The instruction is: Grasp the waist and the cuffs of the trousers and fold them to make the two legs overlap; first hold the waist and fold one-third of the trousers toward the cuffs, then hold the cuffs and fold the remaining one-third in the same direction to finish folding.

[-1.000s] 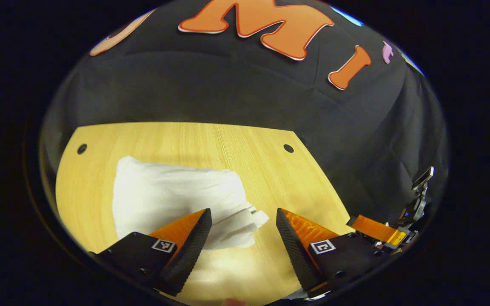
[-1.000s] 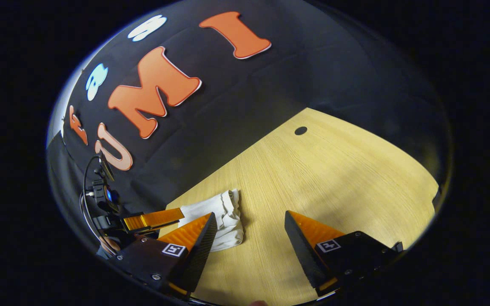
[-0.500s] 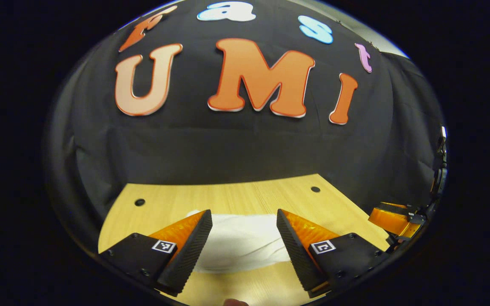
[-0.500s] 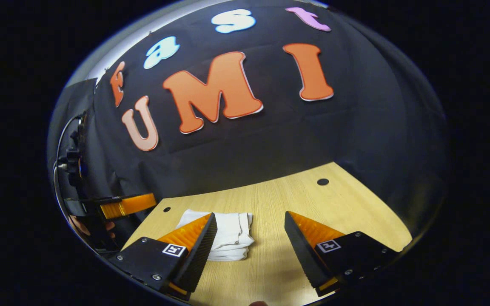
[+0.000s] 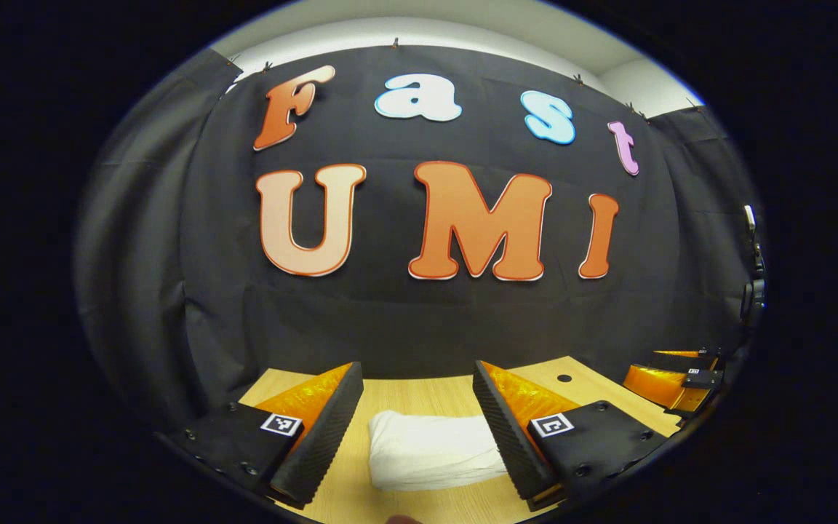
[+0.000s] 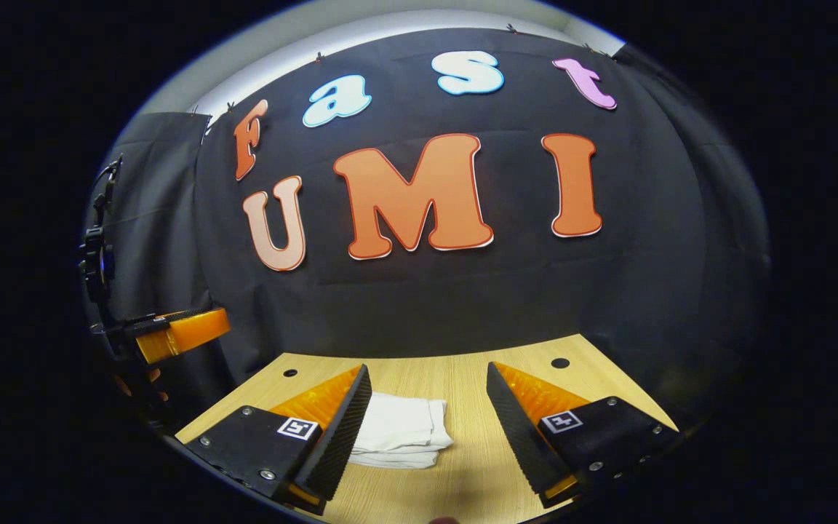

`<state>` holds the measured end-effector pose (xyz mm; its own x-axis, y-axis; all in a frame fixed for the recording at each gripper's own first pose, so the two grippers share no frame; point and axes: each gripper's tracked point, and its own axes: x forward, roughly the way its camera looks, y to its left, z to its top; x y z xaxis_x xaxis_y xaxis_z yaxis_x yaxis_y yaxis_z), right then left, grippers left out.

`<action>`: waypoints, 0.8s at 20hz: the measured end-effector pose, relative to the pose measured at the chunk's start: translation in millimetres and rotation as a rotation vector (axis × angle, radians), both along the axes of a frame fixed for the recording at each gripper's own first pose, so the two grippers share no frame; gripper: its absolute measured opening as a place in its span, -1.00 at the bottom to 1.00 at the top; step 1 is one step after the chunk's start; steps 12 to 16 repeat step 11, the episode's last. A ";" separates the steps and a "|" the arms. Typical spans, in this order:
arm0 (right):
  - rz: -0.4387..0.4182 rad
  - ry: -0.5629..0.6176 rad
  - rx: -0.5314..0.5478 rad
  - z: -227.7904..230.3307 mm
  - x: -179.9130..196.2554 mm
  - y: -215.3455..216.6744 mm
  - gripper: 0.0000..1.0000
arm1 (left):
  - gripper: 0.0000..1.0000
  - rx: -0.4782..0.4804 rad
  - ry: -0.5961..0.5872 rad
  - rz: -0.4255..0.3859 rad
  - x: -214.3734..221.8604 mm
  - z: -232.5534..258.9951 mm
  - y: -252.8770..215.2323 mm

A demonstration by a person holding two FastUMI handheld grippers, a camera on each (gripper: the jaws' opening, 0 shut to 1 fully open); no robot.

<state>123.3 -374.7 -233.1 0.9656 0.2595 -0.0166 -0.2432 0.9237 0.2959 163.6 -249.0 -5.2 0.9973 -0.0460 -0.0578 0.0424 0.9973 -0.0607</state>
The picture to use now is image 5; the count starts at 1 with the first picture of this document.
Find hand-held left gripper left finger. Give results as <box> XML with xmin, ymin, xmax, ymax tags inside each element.
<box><xmin>157</xmin><ymin>362</ymin><xmax>365</xmax><ymax>510</ymax></box>

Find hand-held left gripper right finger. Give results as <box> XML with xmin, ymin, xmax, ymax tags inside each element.
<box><xmin>472</xmin><ymin>360</ymin><xmax>674</xmax><ymax>512</ymax></box>

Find white jeans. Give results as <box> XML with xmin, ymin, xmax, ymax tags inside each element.
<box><xmin>368</xmin><ymin>409</ymin><xmax>511</xmax><ymax>492</ymax></box>

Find black stand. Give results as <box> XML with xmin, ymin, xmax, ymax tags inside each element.
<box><xmin>739</xmin><ymin>205</ymin><xmax>767</xmax><ymax>328</ymax></box>

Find black backdrop cloth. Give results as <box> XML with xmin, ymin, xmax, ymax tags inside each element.
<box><xmin>73</xmin><ymin>44</ymin><xmax>765</xmax><ymax>430</ymax></box>

